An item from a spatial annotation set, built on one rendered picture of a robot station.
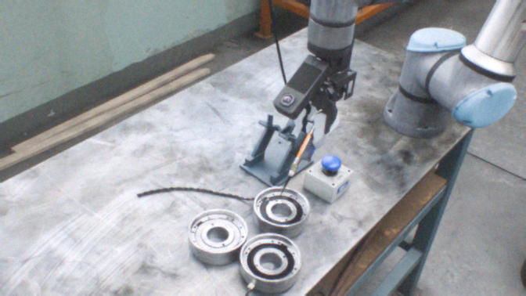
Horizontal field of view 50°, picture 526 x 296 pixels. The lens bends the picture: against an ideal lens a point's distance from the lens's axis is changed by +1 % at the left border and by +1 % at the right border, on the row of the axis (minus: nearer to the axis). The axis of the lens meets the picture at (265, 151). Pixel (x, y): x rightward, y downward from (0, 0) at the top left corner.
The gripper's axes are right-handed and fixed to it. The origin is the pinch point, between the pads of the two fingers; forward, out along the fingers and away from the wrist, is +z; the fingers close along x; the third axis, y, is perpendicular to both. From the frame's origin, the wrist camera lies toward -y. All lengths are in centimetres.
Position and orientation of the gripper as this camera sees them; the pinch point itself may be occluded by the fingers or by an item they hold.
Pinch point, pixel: (308, 140)
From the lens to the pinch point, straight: 105.3
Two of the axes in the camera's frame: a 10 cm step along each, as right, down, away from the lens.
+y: 6.8, -4.3, 6.0
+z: -0.6, 7.8, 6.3
